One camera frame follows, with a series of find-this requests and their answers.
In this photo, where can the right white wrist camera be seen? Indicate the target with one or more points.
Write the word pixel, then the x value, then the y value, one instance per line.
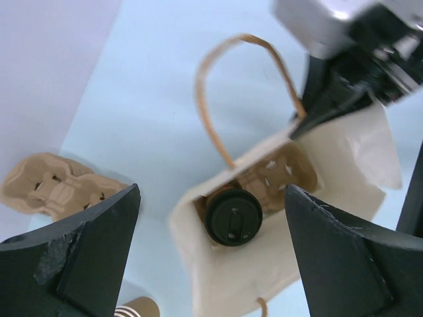
pixel 321 26

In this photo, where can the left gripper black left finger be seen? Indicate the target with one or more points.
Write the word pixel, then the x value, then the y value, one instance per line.
pixel 72 267

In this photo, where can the black cup lid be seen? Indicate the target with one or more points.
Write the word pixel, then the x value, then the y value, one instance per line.
pixel 233 217

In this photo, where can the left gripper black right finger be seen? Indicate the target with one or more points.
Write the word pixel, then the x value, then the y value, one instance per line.
pixel 350 266

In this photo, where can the stack of paper cups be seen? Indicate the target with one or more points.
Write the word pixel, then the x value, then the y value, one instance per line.
pixel 139 307

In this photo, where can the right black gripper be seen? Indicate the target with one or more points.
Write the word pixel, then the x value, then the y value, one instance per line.
pixel 383 63

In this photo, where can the single cardboard cup carrier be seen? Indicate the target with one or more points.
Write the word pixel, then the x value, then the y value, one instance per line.
pixel 268 178

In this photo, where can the cardboard cup carrier stack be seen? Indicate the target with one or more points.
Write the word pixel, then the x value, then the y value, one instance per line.
pixel 55 186

